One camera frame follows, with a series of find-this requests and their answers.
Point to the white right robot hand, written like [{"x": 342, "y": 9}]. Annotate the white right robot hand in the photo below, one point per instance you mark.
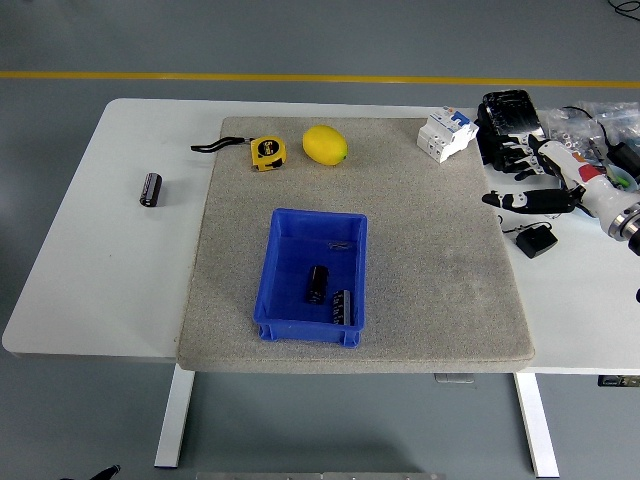
[{"x": 595, "y": 192}]

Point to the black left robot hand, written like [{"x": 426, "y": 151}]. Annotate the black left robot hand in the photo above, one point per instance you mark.
[{"x": 102, "y": 474}]

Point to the black cylindrical battery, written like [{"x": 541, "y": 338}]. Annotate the black cylindrical battery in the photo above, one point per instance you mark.
[
  {"x": 340, "y": 306},
  {"x": 151, "y": 189},
  {"x": 317, "y": 285}
]

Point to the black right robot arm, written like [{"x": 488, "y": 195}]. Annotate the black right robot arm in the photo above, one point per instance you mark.
[{"x": 634, "y": 227}]

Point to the blue plastic box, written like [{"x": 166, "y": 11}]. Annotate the blue plastic box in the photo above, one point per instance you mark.
[{"x": 290, "y": 280}]

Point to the green plastic clips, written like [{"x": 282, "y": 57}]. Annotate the green plastic clips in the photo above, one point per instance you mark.
[{"x": 619, "y": 180}]

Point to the light blue bowl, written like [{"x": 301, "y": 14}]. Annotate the light blue bowl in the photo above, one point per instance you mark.
[{"x": 634, "y": 182}]

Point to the clear bag of washers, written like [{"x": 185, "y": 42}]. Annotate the clear bag of washers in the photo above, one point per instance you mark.
[{"x": 565, "y": 125}]

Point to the clear plastic bag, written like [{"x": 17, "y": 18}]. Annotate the clear plastic bag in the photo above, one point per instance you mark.
[{"x": 617, "y": 117}]

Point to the white table leg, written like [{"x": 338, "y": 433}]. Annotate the white table leg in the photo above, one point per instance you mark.
[
  {"x": 537, "y": 425},
  {"x": 172, "y": 425}
]

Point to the black glossy case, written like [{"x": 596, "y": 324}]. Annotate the black glossy case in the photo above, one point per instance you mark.
[{"x": 510, "y": 112}]

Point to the white circuit breaker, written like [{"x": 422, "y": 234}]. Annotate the white circuit breaker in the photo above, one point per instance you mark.
[{"x": 445, "y": 135}]

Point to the grey-brown mat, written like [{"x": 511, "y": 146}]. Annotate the grey-brown mat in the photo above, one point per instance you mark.
[{"x": 425, "y": 250}]

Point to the black table control panel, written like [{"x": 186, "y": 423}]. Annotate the black table control panel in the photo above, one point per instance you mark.
[{"x": 617, "y": 380}]

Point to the metal paper clip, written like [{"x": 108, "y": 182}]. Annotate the metal paper clip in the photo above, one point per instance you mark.
[{"x": 340, "y": 245}]

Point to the yellow lemon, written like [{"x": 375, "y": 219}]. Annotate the yellow lemon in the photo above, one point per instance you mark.
[{"x": 324, "y": 144}]

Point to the yellow tape measure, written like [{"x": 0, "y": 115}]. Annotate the yellow tape measure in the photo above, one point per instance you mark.
[{"x": 268, "y": 153}]

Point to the grey under-table bracket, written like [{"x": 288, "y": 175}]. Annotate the grey under-table bracket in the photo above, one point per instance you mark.
[{"x": 454, "y": 378}]

